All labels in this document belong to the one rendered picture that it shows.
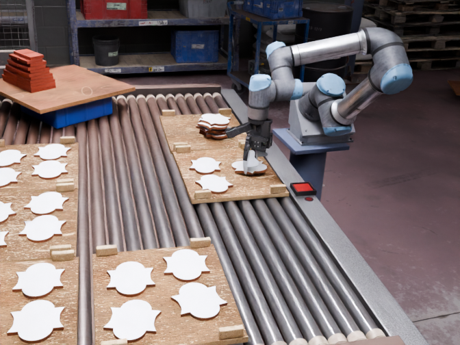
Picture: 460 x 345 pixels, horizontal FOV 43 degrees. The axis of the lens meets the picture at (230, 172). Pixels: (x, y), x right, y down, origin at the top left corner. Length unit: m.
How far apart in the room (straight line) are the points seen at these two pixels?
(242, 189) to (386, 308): 0.70
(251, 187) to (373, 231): 1.82
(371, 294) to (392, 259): 1.90
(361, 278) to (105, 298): 0.70
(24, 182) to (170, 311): 0.87
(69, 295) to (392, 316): 0.83
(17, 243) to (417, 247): 2.55
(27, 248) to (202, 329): 0.60
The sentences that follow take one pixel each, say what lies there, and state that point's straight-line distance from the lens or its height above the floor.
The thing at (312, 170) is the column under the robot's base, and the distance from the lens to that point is 2.71.
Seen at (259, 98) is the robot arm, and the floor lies 1.24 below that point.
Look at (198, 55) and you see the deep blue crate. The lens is 6.67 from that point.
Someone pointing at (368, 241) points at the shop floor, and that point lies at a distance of 3.66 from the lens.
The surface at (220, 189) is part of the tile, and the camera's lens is 2.01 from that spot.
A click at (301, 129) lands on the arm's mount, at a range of 2.61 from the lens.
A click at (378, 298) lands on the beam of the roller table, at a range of 1.64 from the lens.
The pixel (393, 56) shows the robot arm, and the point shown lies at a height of 1.39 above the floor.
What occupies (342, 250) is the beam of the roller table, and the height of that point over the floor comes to 0.92.
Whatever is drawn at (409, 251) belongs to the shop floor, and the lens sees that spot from 3.65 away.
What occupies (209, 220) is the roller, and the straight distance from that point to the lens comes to 1.87.
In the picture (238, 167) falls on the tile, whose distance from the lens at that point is 2.17.
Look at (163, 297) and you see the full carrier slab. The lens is 1.52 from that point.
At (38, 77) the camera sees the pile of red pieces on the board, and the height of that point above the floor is 1.10.
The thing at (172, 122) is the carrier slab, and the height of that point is 0.94.
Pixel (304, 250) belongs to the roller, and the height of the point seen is 0.92.
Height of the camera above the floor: 1.87
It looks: 26 degrees down
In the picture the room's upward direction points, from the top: 3 degrees clockwise
